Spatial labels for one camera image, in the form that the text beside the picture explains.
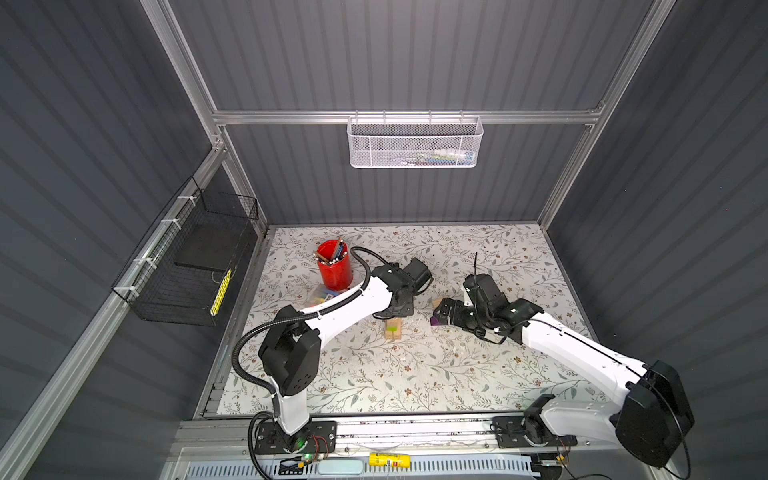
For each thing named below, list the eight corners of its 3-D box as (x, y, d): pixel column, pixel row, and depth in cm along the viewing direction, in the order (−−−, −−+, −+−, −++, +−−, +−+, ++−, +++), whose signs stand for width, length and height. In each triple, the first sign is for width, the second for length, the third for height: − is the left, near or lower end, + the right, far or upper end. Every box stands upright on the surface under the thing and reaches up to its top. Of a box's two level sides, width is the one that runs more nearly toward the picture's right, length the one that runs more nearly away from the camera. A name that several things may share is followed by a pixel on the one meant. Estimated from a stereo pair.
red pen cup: (323, 292, 103) (314, 263, 91) (327, 268, 110) (319, 239, 97) (351, 292, 103) (345, 263, 91) (353, 268, 110) (348, 239, 97)
